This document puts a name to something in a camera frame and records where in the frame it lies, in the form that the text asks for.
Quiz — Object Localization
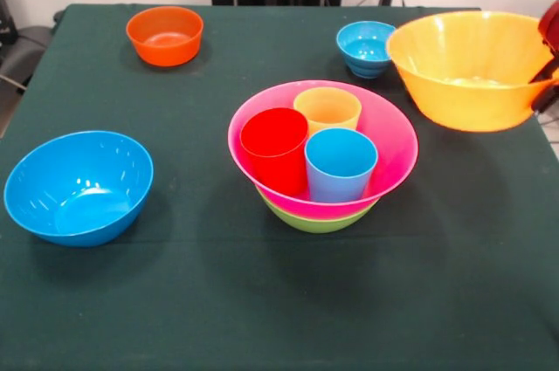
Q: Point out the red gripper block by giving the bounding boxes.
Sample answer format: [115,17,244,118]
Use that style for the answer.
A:
[528,0,559,115]

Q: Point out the large orange bowl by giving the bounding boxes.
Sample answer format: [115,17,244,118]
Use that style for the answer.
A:
[385,10,559,133]

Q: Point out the large pink bowl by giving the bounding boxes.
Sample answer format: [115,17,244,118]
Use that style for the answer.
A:
[227,79,419,220]

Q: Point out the yellow cup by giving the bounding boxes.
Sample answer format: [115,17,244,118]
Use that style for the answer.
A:
[293,86,363,136]

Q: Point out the blue cup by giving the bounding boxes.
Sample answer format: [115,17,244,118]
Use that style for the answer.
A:
[304,127,379,203]

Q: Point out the large green bowl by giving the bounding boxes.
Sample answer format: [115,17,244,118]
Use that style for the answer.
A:
[255,187,379,234]

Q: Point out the red cup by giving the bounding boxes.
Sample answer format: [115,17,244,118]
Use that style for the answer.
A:
[239,106,310,196]

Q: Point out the small blue bowl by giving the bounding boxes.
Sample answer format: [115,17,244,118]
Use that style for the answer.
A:
[335,20,397,79]

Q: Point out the small red-orange bowl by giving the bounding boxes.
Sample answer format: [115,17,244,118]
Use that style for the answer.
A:
[126,5,204,68]

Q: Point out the dark green tablecloth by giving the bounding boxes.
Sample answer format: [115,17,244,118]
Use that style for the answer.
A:
[0,3,559,371]

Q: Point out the large blue bowl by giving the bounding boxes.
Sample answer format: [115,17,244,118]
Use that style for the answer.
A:
[3,129,155,248]

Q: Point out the dark grey office chair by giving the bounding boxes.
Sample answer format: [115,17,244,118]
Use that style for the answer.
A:
[0,0,66,93]

